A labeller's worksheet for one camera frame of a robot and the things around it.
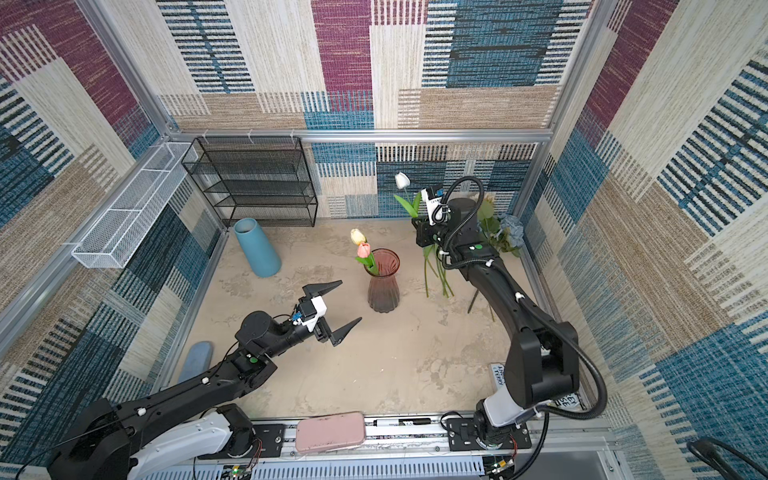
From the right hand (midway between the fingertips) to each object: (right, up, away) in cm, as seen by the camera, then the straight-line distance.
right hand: (414, 223), depth 83 cm
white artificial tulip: (-3, +11, -2) cm, 12 cm away
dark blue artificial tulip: (+8, -9, +28) cm, 31 cm away
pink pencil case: (-21, -52, -8) cm, 57 cm away
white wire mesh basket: (-71, -5, -12) cm, 72 cm away
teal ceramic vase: (-47, -11, +16) cm, 51 cm away
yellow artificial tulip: (-15, -4, -7) cm, 17 cm away
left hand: (-16, -17, -15) cm, 28 cm away
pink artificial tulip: (-13, -9, -8) cm, 17 cm away
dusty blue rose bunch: (+31, -1, +19) cm, 37 cm away
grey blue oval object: (-60, -38, +1) cm, 71 cm away
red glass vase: (-9, -22, +19) cm, 30 cm away
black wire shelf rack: (-52, +18, +26) cm, 61 cm away
